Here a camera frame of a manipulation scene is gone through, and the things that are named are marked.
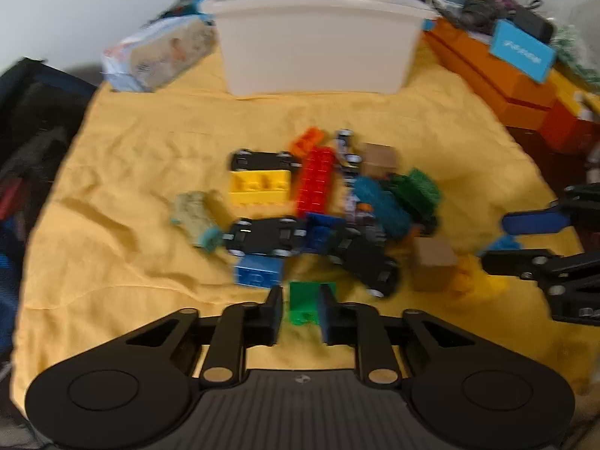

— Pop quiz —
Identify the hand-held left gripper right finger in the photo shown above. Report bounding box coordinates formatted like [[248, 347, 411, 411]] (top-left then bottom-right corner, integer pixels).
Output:
[[319, 285, 488, 391]]

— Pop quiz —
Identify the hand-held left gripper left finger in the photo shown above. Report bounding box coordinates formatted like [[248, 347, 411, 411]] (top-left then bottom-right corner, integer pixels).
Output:
[[112, 286, 285, 391]]

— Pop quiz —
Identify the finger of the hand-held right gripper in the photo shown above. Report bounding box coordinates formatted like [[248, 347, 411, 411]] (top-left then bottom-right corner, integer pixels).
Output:
[[501, 182, 600, 236], [480, 248, 600, 326]]

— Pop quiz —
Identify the small green brick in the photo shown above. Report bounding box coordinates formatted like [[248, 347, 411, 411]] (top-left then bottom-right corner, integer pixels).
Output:
[[283, 281, 338, 326]]

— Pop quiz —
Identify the small light blue brick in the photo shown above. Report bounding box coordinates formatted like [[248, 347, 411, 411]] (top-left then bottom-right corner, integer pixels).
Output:
[[487, 235, 521, 254]]

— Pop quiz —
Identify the teal toy piece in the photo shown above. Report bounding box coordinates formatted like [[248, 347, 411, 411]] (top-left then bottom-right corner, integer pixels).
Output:
[[351, 175, 413, 240]]

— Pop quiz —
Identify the white plastic bin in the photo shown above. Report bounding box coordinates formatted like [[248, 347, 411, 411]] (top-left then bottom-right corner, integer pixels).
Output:
[[201, 0, 439, 99]]

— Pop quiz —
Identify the yellow toy brick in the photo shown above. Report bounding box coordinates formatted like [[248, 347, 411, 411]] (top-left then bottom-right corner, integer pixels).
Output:
[[445, 253, 509, 308]]

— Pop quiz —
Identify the black toy car chassis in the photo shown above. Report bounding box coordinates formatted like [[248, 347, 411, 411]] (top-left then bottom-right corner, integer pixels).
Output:
[[328, 229, 401, 300], [229, 149, 303, 174], [222, 216, 310, 258]]

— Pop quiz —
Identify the dark blue brick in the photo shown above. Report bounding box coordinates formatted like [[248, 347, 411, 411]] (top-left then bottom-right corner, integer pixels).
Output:
[[304, 212, 348, 251]]

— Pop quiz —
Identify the brown cube brick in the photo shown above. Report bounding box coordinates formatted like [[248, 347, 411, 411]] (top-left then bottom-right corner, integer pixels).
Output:
[[361, 143, 400, 179], [411, 235, 459, 291]]

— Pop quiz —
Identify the dark red box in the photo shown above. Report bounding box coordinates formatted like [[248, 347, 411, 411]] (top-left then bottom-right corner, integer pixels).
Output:
[[539, 98, 600, 153]]

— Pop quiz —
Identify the dark green brick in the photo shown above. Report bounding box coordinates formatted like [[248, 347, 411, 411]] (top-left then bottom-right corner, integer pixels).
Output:
[[384, 168, 444, 219]]

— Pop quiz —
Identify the beige and teal toy figure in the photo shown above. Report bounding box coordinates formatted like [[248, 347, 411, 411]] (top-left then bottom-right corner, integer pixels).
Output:
[[169, 190, 225, 250]]

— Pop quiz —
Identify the long red brick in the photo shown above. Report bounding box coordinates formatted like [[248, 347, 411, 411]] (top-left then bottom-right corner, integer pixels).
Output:
[[294, 147, 339, 219]]

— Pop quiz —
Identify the yellow flat box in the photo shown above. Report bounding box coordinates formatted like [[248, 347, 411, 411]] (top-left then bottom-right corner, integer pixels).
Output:
[[548, 68, 600, 118]]

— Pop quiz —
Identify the long orange box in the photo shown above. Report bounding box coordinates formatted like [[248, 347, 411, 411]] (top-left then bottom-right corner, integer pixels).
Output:
[[424, 19, 570, 127]]

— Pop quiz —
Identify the grey wheeled toy piece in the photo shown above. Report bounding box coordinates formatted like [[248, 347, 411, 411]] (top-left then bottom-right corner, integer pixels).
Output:
[[335, 129, 364, 170]]

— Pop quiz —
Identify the blue card box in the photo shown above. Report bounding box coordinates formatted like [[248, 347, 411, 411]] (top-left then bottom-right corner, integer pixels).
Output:
[[490, 19, 558, 84]]

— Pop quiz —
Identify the orange brick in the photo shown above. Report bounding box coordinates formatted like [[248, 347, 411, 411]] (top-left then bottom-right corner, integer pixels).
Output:
[[288, 127, 326, 160]]

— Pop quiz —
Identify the bag of green beads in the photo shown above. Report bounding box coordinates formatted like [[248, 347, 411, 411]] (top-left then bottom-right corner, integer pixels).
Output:
[[550, 25, 600, 80]]

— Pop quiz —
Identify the yellow cloth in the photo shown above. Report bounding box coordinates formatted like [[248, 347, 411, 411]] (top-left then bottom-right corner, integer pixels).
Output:
[[12, 40, 587, 432]]

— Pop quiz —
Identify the black power adapter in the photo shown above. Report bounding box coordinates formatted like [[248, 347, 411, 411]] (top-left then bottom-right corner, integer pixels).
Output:
[[508, 4, 556, 43]]

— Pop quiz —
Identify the wet wipes packet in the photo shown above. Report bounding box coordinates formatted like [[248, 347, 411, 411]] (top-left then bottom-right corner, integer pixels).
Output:
[[100, 14, 219, 93]]

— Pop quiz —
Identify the black bag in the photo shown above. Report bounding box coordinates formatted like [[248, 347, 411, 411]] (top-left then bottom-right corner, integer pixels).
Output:
[[0, 58, 99, 371]]

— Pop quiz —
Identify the dark green box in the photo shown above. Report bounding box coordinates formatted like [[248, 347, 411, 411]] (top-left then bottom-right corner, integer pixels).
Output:
[[154, 0, 216, 24]]

